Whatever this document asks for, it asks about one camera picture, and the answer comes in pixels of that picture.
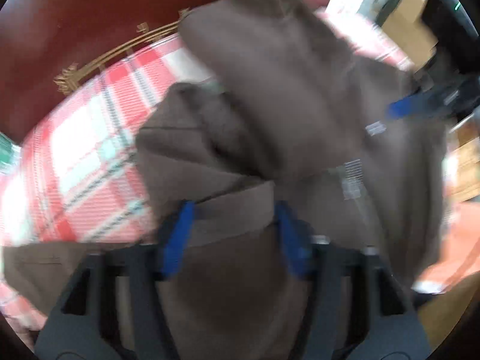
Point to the brown sweatshirt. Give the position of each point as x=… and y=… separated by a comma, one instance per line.
x=281, y=101

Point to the red plaid blanket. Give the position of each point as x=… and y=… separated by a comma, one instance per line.
x=86, y=165

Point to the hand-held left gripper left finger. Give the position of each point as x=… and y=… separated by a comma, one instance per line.
x=180, y=240

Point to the green label water bottle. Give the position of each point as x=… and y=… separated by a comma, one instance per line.
x=7, y=152

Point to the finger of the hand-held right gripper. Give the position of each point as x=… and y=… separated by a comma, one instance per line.
x=401, y=108

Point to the cardboard box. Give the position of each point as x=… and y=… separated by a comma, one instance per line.
x=408, y=30

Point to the dark brown wooden headboard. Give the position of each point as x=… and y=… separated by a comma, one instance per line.
x=75, y=18

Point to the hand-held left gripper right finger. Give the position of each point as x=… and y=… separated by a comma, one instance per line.
x=292, y=243

